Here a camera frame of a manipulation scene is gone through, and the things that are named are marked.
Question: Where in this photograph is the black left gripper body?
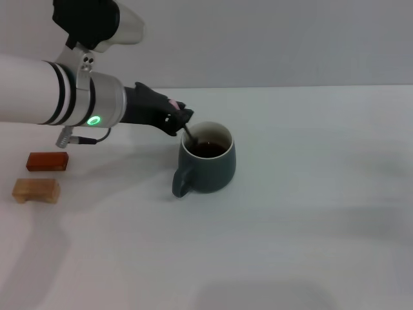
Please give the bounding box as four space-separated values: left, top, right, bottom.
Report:
121 81 172 133

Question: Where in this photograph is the pink handled metal spoon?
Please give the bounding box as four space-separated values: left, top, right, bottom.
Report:
169 99 199 147

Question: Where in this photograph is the grey ceramic cup with coffee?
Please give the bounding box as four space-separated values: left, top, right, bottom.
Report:
171 121 236 198

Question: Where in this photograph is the reddish brown wooden block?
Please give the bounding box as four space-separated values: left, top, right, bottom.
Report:
25 151 70 172

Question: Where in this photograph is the light wooden block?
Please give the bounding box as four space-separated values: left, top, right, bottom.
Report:
12 178 61 205

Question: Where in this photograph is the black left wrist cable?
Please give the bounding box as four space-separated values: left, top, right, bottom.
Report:
56 126 112 149

